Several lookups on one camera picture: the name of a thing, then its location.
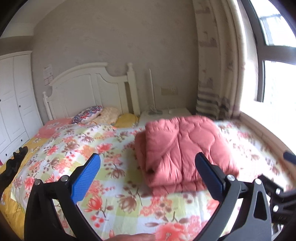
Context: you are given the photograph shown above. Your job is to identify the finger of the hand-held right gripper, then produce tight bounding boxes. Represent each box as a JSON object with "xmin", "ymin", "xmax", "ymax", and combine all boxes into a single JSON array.
[
  {"xmin": 283, "ymin": 151, "xmax": 296, "ymax": 164},
  {"xmin": 258, "ymin": 174, "xmax": 284, "ymax": 197}
]

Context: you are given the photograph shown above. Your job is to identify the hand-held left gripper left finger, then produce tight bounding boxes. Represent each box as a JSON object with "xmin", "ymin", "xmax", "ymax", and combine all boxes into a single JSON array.
[{"xmin": 24, "ymin": 153, "xmax": 101, "ymax": 241}]

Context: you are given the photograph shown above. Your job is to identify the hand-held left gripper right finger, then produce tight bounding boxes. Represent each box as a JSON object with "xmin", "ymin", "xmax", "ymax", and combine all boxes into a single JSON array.
[{"xmin": 195, "ymin": 153, "xmax": 272, "ymax": 241}]

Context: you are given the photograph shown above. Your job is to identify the pink quilted jacket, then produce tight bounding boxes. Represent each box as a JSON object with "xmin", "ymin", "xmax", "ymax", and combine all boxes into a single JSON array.
[{"xmin": 134, "ymin": 116, "xmax": 240, "ymax": 196}]

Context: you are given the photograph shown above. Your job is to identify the person's left hand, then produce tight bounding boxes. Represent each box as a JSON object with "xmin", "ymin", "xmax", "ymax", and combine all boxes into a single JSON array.
[{"xmin": 107, "ymin": 234, "xmax": 156, "ymax": 241}]

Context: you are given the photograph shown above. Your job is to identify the floral bed cover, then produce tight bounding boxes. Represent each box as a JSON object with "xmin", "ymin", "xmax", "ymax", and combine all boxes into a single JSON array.
[{"xmin": 11, "ymin": 119, "xmax": 294, "ymax": 241}]

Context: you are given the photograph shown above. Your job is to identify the pink floral pillow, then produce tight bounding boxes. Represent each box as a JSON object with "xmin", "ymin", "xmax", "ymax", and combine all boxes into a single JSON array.
[{"xmin": 38, "ymin": 118, "xmax": 74, "ymax": 139}]

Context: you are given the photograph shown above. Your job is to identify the patterned purple pillow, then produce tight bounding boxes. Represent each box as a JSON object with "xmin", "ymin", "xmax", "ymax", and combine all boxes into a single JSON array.
[{"xmin": 72, "ymin": 105, "xmax": 104, "ymax": 124}]

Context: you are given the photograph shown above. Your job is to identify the beige pillow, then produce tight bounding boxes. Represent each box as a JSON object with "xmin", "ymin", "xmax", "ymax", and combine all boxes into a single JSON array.
[{"xmin": 94, "ymin": 107, "xmax": 121, "ymax": 127}]

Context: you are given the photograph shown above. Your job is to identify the white nightstand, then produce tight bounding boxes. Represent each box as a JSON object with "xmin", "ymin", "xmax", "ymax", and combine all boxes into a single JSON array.
[{"xmin": 139, "ymin": 108, "xmax": 192, "ymax": 127}]

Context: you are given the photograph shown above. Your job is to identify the yellow pillow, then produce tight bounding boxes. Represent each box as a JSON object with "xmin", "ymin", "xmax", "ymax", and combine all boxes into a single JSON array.
[{"xmin": 114, "ymin": 113, "xmax": 139, "ymax": 128}]

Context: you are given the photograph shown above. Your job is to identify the black jagged object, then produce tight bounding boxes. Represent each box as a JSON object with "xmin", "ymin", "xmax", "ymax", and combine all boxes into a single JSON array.
[{"xmin": 0, "ymin": 146, "xmax": 28, "ymax": 197}]

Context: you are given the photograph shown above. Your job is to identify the yellow bed sheet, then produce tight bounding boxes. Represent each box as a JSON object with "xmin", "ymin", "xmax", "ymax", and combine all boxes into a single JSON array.
[{"xmin": 0, "ymin": 137, "xmax": 40, "ymax": 239}]

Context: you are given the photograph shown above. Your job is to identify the dark framed window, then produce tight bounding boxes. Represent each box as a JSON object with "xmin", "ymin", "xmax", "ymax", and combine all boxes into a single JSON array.
[{"xmin": 240, "ymin": 0, "xmax": 296, "ymax": 109}]

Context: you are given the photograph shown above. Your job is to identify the white wooden headboard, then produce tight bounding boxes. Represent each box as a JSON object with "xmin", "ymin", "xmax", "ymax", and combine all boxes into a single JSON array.
[{"xmin": 43, "ymin": 62, "xmax": 141, "ymax": 121}]

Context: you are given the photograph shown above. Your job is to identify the slim white lamp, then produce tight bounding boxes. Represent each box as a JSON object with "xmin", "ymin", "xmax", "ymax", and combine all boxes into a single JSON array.
[{"xmin": 146, "ymin": 69, "xmax": 163, "ymax": 115}]

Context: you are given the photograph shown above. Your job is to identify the white wardrobe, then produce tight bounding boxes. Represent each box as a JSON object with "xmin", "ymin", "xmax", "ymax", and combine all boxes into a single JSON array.
[{"xmin": 0, "ymin": 51, "xmax": 44, "ymax": 163}]

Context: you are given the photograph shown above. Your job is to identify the printed curtain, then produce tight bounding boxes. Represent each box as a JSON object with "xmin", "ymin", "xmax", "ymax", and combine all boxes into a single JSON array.
[{"xmin": 193, "ymin": 0, "xmax": 245, "ymax": 121}]

